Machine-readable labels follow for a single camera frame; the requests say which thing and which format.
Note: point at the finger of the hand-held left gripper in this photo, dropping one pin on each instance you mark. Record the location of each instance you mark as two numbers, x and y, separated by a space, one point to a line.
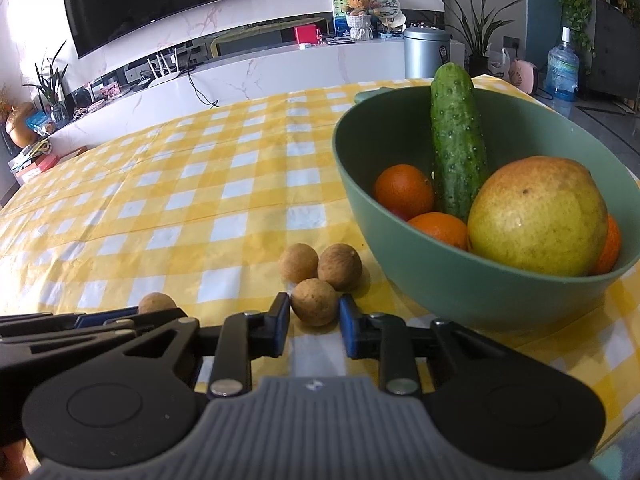
107 316
100 342

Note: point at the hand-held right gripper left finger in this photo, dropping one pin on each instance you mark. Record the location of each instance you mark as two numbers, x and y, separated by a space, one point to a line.
280 324

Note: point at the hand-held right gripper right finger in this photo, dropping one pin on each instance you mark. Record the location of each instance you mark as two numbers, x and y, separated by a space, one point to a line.
350 331

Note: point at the brown longan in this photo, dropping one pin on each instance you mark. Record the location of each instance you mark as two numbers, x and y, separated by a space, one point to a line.
156 304
314 302
340 266
298 262

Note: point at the green bowl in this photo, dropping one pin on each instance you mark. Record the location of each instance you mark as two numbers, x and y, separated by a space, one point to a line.
450 290

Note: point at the orange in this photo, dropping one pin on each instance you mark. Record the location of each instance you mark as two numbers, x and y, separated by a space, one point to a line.
440 230
610 245
404 191

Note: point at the large yellow-green mango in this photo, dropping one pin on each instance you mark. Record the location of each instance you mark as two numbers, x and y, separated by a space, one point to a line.
537 215

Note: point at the yellow checked tablecloth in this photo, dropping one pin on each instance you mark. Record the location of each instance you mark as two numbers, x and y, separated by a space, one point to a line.
175 200

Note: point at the pink box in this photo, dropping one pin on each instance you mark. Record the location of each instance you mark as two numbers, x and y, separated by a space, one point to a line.
35 170

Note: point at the blue snack bag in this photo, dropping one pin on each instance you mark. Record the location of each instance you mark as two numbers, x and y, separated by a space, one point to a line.
37 124

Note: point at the brown gourd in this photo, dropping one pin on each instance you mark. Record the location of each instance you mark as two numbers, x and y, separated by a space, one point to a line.
20 127

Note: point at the green cucumber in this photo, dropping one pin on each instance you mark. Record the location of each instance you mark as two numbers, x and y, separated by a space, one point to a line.
457 145

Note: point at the potted grass-leaf plant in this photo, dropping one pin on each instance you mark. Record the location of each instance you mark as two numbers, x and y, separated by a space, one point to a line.
50 85

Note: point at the white router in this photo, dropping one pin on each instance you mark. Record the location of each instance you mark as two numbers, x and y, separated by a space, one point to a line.
164 77

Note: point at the white marble console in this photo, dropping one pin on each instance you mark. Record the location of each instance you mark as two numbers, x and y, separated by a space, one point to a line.
280 72

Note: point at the silver trash can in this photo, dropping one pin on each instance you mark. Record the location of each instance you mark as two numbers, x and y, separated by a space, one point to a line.
425 55

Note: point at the red box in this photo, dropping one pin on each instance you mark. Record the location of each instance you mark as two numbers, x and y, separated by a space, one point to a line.
306 35

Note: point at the white woven basket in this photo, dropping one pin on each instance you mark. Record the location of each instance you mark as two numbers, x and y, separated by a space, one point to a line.
360 27

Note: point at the white plastic bag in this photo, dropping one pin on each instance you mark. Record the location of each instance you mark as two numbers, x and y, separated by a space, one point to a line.
497 65

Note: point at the pink heater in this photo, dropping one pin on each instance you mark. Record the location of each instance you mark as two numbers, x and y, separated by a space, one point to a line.
522 76

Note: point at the painted picture card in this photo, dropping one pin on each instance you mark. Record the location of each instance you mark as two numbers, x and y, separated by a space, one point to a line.
339 20

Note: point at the black television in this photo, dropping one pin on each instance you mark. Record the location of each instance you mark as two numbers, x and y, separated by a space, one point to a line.
150 5

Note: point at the tall-leaf plant in black pot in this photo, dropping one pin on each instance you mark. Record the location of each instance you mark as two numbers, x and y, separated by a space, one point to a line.
477 35

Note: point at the round paper fan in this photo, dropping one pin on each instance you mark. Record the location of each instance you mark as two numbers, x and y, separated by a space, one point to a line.
386 7

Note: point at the brown teddy bear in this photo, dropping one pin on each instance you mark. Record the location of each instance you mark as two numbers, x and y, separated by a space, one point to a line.
357 5

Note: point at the blue water bottle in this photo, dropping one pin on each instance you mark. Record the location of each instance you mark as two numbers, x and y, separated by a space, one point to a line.
562 72

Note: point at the dark cabinet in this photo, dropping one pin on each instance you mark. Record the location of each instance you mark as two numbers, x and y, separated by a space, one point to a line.
617 50

